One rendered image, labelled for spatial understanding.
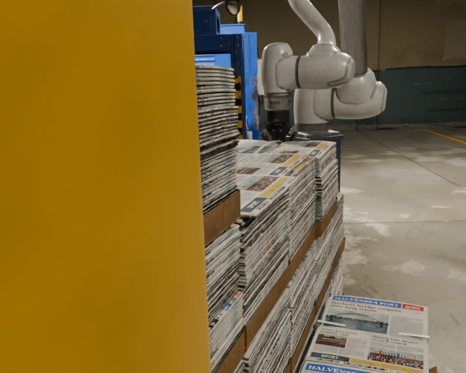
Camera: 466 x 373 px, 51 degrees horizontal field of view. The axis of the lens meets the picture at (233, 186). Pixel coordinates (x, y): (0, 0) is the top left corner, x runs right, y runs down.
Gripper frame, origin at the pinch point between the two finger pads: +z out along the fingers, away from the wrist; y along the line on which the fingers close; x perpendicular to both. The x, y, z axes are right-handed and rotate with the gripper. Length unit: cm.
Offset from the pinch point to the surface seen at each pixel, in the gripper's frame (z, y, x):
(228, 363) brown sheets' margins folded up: 6, 19, -98
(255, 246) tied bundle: -6, 18, -83
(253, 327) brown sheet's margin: 7, 18, -86
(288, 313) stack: 17, 19, -63
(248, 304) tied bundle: 3, 18, -86
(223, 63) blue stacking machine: -36, -167, 376
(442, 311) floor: 99, 60, 104
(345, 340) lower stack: 35, 28, -42
